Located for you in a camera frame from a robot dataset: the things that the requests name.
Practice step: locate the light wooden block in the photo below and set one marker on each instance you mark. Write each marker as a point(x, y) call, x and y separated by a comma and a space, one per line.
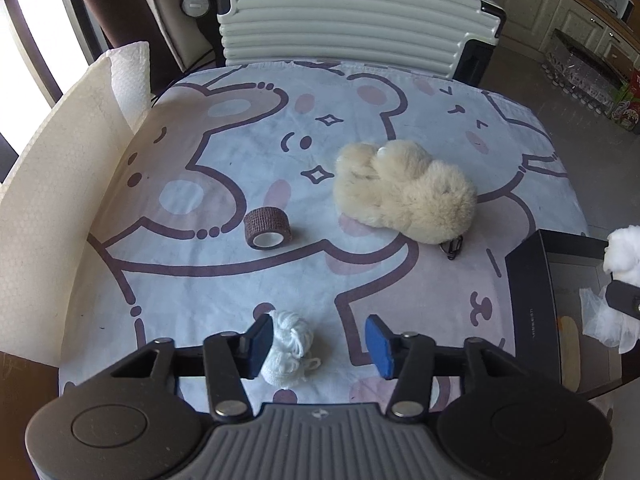
point(569, 350)

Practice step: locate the white knitted sock bundle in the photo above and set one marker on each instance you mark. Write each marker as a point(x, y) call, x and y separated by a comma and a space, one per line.
point(295, 340)

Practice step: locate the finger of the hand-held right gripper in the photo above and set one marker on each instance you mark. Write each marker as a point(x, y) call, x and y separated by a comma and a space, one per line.
point(625, 300)

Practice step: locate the white ribbed suitcase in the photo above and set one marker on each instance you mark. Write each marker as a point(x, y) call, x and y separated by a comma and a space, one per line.
point(325, 20)

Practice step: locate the brown tape roll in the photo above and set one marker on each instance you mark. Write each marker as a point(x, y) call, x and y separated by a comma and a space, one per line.
point(267, 225)

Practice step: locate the green red carton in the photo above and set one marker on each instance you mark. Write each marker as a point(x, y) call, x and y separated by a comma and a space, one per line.
point(630, 105)

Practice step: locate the bear printed blanket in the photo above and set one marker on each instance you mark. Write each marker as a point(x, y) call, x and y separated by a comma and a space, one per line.
point(200, 240)

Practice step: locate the small white appliance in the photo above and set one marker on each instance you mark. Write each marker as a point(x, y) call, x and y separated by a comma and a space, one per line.
point(617, 2)

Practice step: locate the window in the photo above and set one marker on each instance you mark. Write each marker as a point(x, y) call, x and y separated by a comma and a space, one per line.
point(30, 35)

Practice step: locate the beige plush toy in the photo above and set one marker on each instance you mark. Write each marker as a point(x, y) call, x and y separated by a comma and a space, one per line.
point(405, 195)

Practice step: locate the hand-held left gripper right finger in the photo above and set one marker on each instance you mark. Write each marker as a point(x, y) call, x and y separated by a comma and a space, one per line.
point(379, 347)

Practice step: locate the cotton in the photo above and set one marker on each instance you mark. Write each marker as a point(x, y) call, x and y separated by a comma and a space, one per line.
point(625, 255)

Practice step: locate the white foam sheet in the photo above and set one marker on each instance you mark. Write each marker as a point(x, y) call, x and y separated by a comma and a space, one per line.
point(50, 185)

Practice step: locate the brown curtain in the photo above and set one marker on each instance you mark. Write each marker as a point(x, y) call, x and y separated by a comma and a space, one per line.
point(135, 5)

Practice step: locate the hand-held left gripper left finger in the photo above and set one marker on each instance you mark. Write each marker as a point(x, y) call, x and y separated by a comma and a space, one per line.
point(261, 347)

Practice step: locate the black cardboard box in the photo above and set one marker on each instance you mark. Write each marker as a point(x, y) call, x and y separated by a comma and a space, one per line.
point(535, 300)

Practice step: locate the pack of water bottles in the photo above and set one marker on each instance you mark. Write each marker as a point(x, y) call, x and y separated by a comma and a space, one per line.
point(580, 72)

